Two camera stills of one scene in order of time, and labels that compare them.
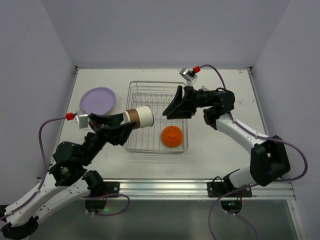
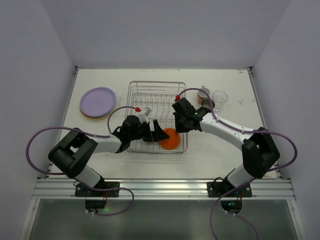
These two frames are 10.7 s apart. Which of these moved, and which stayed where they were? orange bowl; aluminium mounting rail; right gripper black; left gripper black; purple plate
Moved: orange bowl; left gripper black; right gripper black
Stayed: purple plate; aluminium mounting rail
